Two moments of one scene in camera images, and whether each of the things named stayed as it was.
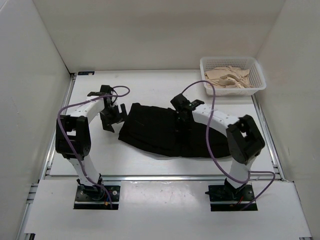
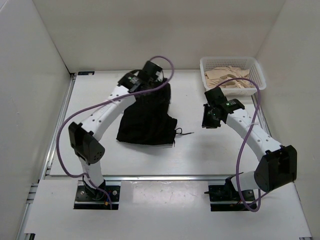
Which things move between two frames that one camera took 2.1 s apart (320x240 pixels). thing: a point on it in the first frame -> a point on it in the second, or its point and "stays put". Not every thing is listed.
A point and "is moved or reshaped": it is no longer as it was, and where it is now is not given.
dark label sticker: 85,73 stays put
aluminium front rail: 185,178 stays put
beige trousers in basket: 229,77 stays put
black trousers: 163,130 is moved or reshaped
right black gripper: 179,128 -> 206,122
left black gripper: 106,123 -> 157,83
